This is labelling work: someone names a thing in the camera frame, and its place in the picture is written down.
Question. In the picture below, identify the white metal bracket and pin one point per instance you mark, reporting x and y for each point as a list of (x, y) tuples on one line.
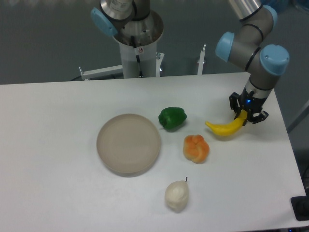
[(201, 60), (101, 74)]

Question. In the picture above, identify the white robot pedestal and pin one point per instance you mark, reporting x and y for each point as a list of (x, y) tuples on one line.
[(138, 46)]

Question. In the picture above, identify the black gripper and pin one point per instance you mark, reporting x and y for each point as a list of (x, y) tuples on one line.
[(251, 100)]

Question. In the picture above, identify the white metal bracket right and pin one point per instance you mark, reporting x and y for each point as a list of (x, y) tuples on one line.
[(201, 60)]

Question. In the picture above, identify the yellow banana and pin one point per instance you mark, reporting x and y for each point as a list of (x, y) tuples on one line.
[(230, 128)]

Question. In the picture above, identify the black device at edge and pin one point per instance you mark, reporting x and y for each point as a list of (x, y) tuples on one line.
[(300, 205)]

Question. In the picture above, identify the green bell pepper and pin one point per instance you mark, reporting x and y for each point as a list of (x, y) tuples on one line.
[(172, 117)]

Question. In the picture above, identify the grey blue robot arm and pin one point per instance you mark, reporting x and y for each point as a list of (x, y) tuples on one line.
[(265, 65)]

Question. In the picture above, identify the beige round plate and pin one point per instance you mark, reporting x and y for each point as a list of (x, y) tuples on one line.
[(128, 144)]

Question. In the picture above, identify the grey metal frame leg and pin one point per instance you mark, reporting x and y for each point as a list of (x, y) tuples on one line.
[(298, 117)]

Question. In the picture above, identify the white pear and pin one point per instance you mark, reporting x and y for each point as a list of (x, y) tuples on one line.
[(177, 195)]

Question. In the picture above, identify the white metal bracket left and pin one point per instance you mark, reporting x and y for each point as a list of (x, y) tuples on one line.
[(101, 74)]

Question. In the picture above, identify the orange bread roll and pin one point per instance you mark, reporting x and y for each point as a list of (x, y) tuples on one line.
[(195, 148)]

